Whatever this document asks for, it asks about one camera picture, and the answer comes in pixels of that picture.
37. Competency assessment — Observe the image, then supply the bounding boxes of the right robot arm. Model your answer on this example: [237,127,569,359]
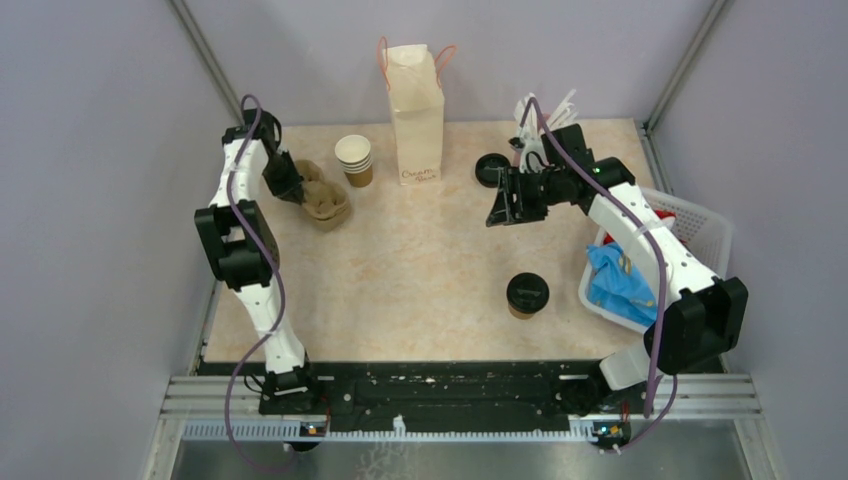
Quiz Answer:
[486,124,749,412]

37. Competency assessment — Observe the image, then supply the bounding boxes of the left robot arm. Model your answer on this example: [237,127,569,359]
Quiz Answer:
[194,108,321,414]

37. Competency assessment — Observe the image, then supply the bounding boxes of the white wrapped straws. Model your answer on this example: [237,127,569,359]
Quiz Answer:
[513,89,579,144]

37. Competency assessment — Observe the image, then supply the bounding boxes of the spare black cup lid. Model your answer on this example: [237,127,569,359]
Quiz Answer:
[474,153,511,188]

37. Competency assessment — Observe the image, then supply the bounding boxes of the red snack packet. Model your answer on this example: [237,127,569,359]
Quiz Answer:
[655,210,677,229]

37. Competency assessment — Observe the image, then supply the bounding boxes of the blue cartoon packet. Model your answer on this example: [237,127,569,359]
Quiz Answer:
[586,242,657,328]

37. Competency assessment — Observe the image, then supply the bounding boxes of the black plastic cup lid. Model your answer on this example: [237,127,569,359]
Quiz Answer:
[506,272,550,313]

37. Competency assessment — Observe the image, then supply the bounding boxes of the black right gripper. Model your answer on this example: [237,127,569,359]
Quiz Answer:
[487,165,565,227]

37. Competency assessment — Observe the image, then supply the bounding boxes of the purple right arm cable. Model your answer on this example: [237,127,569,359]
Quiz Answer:
[519,97,678,455]

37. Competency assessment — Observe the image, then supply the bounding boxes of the stack of paper cups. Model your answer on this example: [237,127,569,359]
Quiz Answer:
[334,135,373,188]

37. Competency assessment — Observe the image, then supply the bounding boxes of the cream paper gift bag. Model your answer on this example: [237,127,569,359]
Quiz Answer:
[377,37,457,186]

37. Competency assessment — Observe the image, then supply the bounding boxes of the brown pulp cup carrier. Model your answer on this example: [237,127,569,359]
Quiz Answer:
[294,159,353,232]

